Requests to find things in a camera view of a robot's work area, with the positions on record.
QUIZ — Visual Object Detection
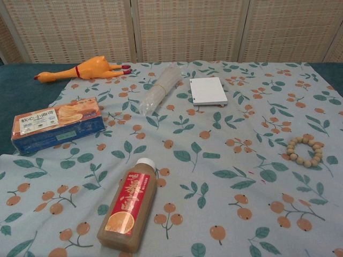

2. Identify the small brown object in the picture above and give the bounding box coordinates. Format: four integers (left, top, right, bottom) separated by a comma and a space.
286, 134, 324, 168

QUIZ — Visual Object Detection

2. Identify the bundle of clear straws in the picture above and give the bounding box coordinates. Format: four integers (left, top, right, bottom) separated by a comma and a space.
141, 64, 183, 116

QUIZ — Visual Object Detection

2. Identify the floral printed tablecloth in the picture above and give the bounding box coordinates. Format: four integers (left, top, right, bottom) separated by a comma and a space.
0, 61, 343, 257

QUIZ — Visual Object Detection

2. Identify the flat white box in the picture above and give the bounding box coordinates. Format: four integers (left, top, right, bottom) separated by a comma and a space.
189, 77, 229, 108

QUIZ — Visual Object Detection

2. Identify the brown drink bottle red label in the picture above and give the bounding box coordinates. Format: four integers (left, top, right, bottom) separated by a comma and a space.
96, 157, 158, 254

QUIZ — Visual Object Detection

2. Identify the orange rubber chicken toy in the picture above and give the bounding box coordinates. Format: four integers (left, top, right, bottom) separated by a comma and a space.
34, 55, 132, 84

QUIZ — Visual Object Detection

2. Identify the woven bamboo screen panel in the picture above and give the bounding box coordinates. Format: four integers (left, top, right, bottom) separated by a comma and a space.
0, 10, 25, 65
0, 0, 138, 65
240, 0, 343, 64
325, 32, 343, 65
133, 0, 249, 64

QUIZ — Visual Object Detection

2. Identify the orange blue cookie box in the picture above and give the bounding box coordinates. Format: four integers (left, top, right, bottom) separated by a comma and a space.
10, 96, 106, 155

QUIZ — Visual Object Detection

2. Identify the blue table cover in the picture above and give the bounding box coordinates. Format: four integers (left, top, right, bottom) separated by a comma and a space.
0, 62, 343, 156

